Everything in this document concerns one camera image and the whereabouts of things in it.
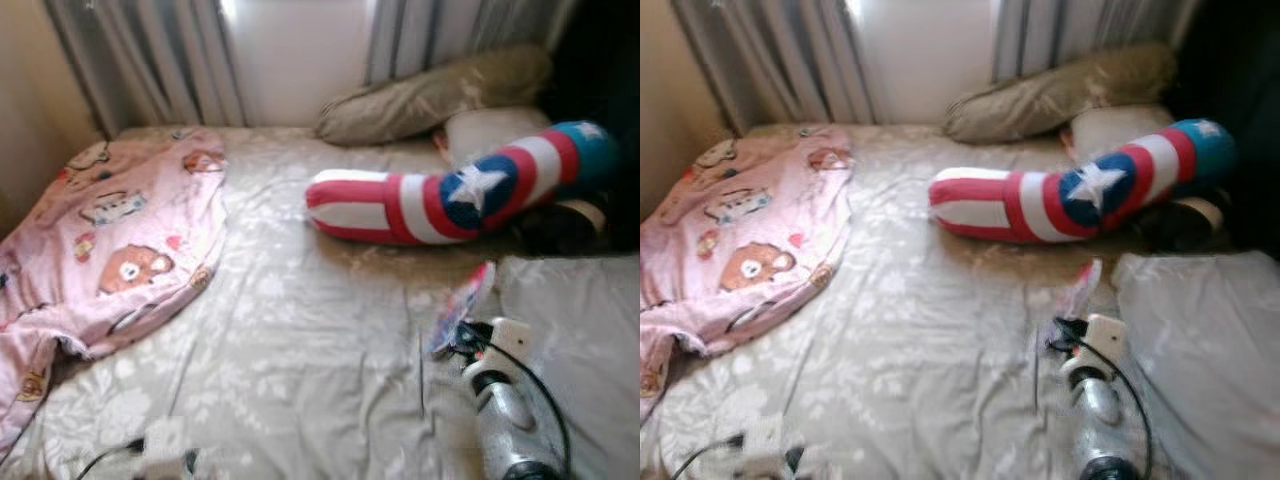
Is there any colourful comic book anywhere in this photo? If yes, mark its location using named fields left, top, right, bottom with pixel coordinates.
left=1058, top=258, right=1105, bottom=326
left=428, top=261, right=498, bottom=357

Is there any pink cartoon bear blanket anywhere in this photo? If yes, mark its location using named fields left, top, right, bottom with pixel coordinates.
left=640, top=125, right=855, bottom=423
left=0, top=128, right=229, bottom=456

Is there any light grey pillow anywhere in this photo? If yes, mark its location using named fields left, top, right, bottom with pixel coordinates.
left=1110, top=250, right=1280, bottom=480

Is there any red white star bolster pillow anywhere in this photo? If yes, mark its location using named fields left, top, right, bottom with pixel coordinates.
left=928, top=117, right=1239, bottom=245
left=304, top=120, right=622, bottom=247

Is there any beige tape roll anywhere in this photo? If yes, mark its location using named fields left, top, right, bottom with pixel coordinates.
left=1175, top=194, right=1231, bottom=237
left=558, top=197, right=608, bottom=238

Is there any beige pillow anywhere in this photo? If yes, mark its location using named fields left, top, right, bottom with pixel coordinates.
left=1063, top=103, right=1177, bottom=163
left=438, top=105, right=553, bottom=168

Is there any olive green pillow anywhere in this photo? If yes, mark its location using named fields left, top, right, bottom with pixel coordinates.
left=315, top=45, right=554, bottom=148
left=942, top=42, right=1179, bottom=144

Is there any grey curtain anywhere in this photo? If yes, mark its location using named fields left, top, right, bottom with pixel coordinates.
left=672, top=0, right=883, bottom=131
left=990, top=0, right=1201, bottom=83
left=365, top=0, right=583, bottom=88
left=45, top=0, right=248, bottom=136

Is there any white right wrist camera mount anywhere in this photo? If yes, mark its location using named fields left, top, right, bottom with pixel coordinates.
left=1075, top=313, right=1129, bottom=367
left=478, top=317, right=535, bottom=373

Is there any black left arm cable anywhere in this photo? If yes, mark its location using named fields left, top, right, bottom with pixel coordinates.
left=672, top=432, right=746, bottom=480
left=75, top=437, right=147, bottom=480

